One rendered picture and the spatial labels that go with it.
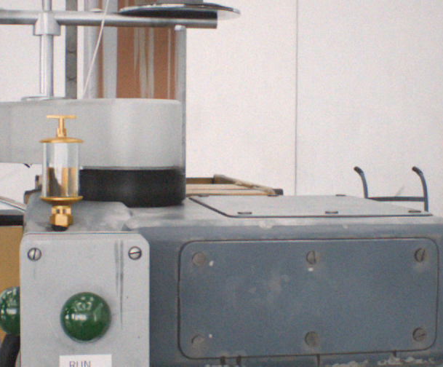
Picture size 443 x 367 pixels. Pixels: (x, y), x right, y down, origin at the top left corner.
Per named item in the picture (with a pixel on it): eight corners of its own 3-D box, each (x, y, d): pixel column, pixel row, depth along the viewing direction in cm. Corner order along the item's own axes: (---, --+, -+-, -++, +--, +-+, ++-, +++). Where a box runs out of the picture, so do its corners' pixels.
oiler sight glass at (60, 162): (41, 197, 62) (41, 143, 62) (42, 194, 65) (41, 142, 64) (81, 196, 63) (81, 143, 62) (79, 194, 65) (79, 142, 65)
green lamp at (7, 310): (-7, 341, 56) (-7, 290, 56) (-5, 330, 59) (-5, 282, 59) (37, 340, 56) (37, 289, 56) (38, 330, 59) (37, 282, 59)
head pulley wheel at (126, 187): (73, 206, 71) (73, 172, 71) (70, 198, 80) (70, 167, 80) (193, 205, 73) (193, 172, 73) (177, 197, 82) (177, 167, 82)
